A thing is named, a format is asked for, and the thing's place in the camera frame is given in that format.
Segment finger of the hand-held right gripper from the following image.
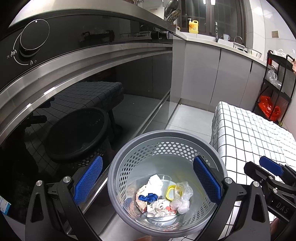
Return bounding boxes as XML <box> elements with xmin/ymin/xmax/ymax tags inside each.
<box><xmin>244</xmin><ymin>161</ymin><xmax>273</xmax><ymax>186</ymax></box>
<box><xmin>259</xmin><ymin>156</ymin><xmax>296</xmax><ymax>183</ymax></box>

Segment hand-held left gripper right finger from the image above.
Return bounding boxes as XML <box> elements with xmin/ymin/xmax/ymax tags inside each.
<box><xmin>193</xmin><ymin>156</ymin><xmax>271</xmax><ymax>241</ymax></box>

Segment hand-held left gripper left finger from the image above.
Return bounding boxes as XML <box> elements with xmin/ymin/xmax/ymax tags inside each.
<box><xmin>25</xmin><ymin>156</ymin><xmax>104</xmax><ymax>241</ymax></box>

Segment clear plastic bag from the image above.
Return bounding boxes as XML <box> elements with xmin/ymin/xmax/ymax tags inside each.
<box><xmin>265</xmin><ymin>70</ymin><xmax>282</xmax><ymax>90</ymax></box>
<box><xmin>171</xmin><ymin>182</ymin><xmax>193</xmax><ymax>214</ymax></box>

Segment yellow plastic lid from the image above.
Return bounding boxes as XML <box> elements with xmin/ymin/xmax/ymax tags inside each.
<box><xmin>165</xmin><ymin>185</ymin><xmax>177</xmax><ymax>201</ymax></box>

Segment white tissue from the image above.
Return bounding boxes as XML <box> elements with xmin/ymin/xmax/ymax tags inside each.
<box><xmin>145</xmin><ymin>174</ymin><xmax>164</xmax><ymax>193</ymax></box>

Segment clear plastic wrapper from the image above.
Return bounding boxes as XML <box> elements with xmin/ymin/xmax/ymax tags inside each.
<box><xmin>148</xmin><ymin>199</ymin><xmax>177</xmax><ymax>217</ymax></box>

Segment grey perforated wastebasket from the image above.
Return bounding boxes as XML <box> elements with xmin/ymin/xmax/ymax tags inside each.
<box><xmin>107</xmin><ymin>130</ymin><xmax>229</xmax><ymax>234</ymax></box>

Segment beige printed snack wrapper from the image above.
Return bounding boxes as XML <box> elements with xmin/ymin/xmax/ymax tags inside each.
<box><xmin>135</xmin><ymin>185</ymin><xmax>148</xmax><ymax>214</ymax></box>

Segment blue balloon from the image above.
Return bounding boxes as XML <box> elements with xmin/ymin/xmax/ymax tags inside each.
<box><xmin>138</xmin><ymin>193</ymin><xmax>158</xmax><ymax>202</ymax></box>

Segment person's right hand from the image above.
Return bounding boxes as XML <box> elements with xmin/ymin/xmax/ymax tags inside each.
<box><xmin>270</xmin><ymin>219</ymin><xmax>281</xmax><ymax>241</ymax></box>

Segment black white checked tablecloth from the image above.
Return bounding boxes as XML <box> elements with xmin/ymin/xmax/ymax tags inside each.
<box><xmin>209</xmin><ymin>101</ymin><xmax>296</xmax><ymax>241</ymax></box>

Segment red plastic bag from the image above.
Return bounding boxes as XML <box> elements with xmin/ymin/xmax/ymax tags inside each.
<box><xmin>258</xmin><ymin>95</ymin><xmax>273</xmax><ymax>116</ymax></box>
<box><xmin>269</xmin><ymin>105</ymin><xmax>281</xmax><ymax>121</ymax></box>

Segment black shelf rack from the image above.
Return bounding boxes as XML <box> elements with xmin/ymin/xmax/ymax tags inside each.
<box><xmin>253</xmin><ymin>50</ymin><xmax>296</xmax><ymax>127</ymax></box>

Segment clear plastic bag on rack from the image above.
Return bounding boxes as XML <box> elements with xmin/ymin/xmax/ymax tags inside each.
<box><xmin>265</xmin><ymin>70</ymin><xmax>282</xmax><ymax>90</ymax></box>

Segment blue white sticker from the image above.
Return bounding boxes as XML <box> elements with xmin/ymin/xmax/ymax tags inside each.
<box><xmin>0</xmin><ymin>196</ymin><xmax>12</xmax><ymax>215</ymax></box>

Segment black built-in stove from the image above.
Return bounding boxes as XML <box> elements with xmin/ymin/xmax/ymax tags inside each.
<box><xmin>0</xmin><ymin>0</ymin><xmax>176</xmax><ymax>241</ymax></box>

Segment grey kitchen cabinet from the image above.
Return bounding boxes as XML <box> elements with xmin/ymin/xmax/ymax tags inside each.
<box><xmin>172</xmin><ymin>32</ymin><xmax>269</xmax><ymax>114</ymax></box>

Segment yellow detergent bottle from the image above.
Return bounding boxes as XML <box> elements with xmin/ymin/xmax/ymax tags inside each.
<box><xmin>188</xmin><ymin>18</ymin><xmax>199</xmax><ymax>34</ymax></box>

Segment dark window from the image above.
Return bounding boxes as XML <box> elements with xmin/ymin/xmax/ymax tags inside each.
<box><xmin>178</xmin><ymin>0</ymin><xmax>247</xmax><ymax>36</ymax></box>

